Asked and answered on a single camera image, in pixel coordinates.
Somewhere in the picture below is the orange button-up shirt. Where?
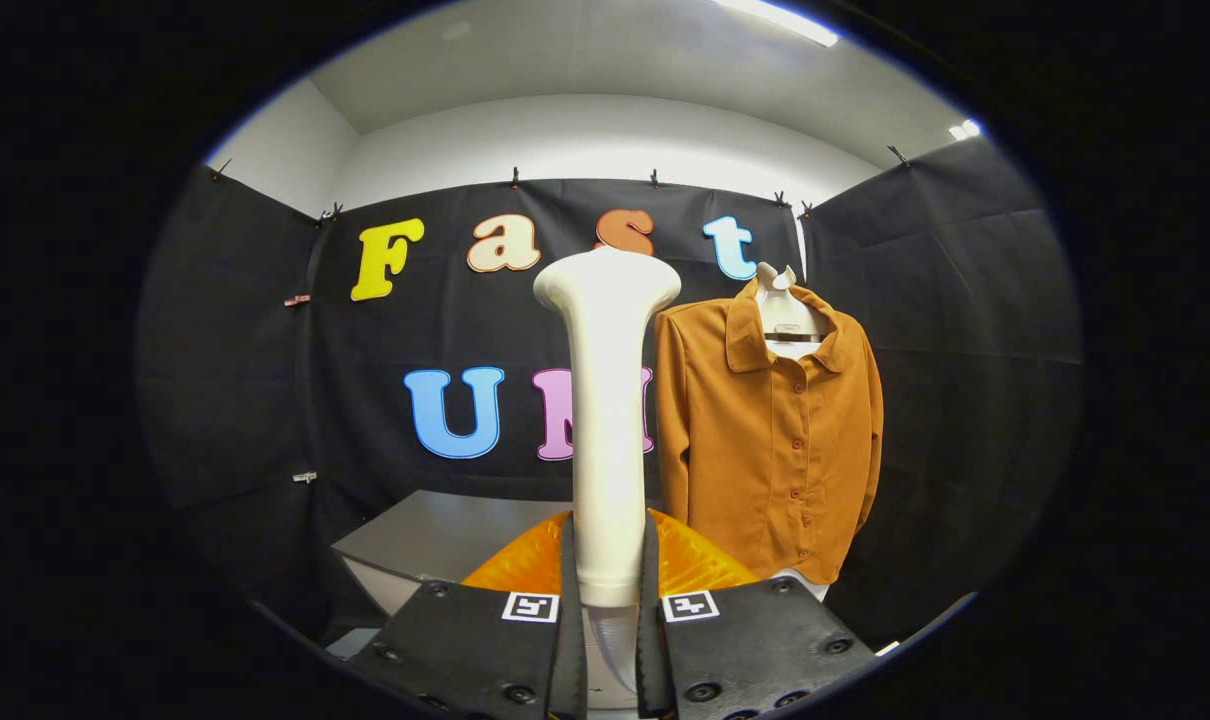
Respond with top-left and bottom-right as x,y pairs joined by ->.
653,278 -> 884,586

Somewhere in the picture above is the long ceiling light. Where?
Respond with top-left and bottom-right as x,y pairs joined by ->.
710,0 -> 839,48

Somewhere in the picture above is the white clothes hanger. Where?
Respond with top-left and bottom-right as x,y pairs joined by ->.
755,262 -> 831,361

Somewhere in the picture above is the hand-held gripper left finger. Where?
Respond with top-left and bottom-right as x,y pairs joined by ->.
350,507 -> 588,720

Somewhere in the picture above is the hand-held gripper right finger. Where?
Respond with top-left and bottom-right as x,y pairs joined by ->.
635,507 -> 878,720

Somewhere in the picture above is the grey drawer cabinet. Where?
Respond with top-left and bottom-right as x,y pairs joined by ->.
330,488 -> 578,621

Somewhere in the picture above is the translucent steamer hose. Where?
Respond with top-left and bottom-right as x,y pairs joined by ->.
583,603 -> 641,696

